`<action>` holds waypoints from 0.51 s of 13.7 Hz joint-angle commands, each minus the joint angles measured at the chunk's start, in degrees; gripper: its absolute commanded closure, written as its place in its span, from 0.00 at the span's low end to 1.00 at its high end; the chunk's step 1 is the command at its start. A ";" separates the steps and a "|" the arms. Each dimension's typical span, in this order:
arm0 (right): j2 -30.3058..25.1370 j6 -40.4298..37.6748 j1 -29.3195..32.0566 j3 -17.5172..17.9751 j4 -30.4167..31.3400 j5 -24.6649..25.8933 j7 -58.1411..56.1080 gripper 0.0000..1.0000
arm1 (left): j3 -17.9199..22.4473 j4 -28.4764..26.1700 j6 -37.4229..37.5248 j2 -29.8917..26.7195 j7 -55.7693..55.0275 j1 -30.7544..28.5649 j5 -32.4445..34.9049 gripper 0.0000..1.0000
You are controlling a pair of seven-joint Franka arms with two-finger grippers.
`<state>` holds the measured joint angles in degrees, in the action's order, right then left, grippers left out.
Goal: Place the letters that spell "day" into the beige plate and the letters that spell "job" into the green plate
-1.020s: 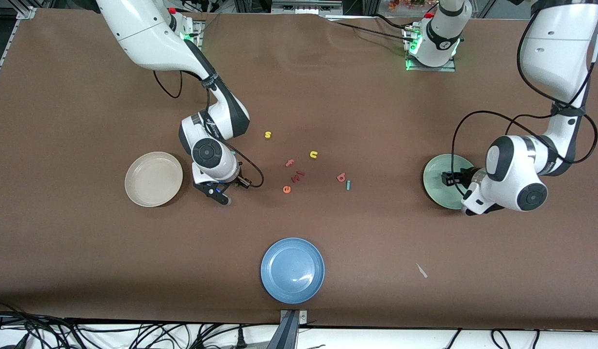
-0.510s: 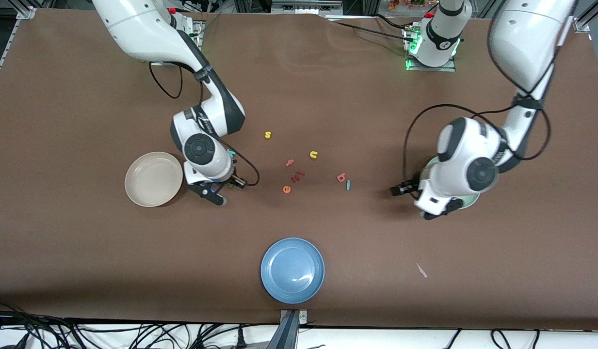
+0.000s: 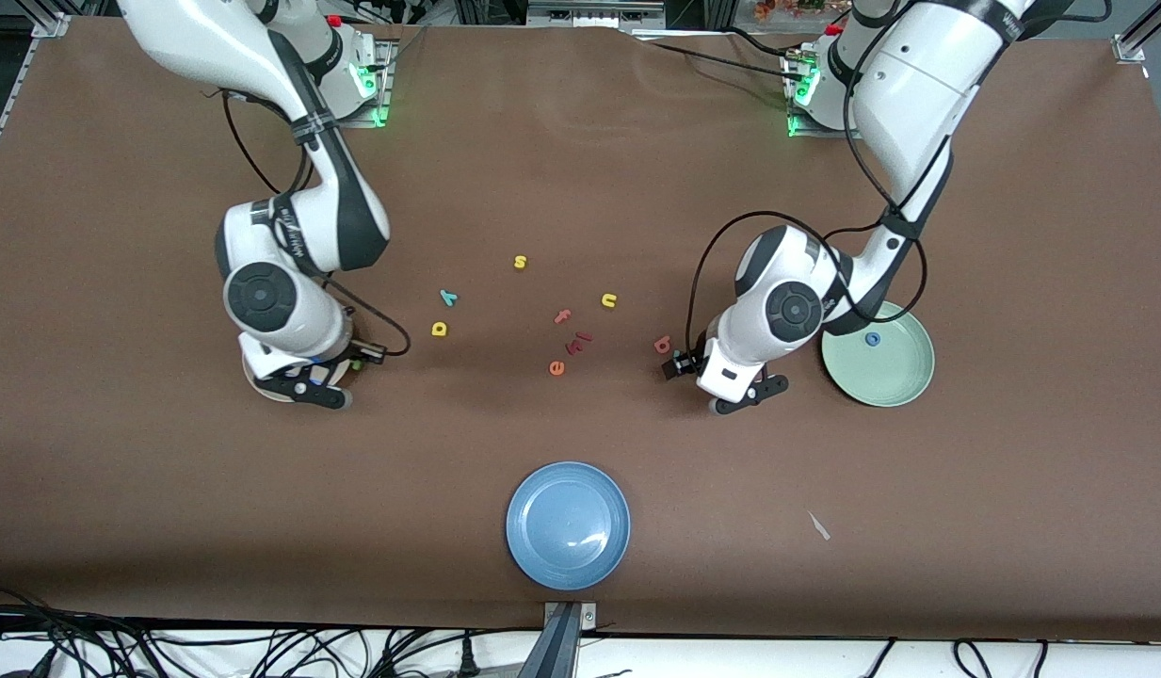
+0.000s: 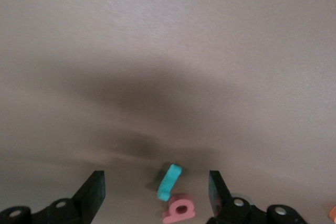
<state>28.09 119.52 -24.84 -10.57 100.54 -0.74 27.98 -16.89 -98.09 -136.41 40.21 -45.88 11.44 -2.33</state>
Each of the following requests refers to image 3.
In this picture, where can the pale green plate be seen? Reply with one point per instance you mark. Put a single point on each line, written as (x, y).
(886, 372)

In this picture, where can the long aluminium frame profile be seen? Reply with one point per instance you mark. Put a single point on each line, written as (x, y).
(51, 26)

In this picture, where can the blue plate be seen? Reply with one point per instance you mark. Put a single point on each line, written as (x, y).
(568, 525)

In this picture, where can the beige brown plate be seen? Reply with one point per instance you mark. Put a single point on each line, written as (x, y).
(256, 384)

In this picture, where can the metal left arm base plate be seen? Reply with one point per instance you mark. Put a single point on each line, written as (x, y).
(815, 132)

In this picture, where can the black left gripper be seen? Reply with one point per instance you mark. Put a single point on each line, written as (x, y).
(685, 363)

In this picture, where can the pink letter b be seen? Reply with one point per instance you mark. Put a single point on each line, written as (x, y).
(662, 345)

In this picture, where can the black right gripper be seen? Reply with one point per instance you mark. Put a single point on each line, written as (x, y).
(366, 353)

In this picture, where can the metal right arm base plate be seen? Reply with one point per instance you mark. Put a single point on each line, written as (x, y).
(363, 121)

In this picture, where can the teal letter y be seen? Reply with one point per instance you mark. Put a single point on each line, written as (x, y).
(449, 298)

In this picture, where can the orange small items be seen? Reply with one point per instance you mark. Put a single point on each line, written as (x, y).
(787, 8)

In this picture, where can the white paper scrap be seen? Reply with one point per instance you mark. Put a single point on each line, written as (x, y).
(818, 525)

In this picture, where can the short aluminium frame profile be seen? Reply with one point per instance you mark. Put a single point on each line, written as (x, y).
(1131, 47)

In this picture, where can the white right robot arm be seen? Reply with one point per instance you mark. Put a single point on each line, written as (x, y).
(298, 325)

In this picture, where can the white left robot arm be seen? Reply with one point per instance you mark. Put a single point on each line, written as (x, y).
(919, 85)

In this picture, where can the grey metal box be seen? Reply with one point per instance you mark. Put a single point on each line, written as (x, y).
(589, 14)

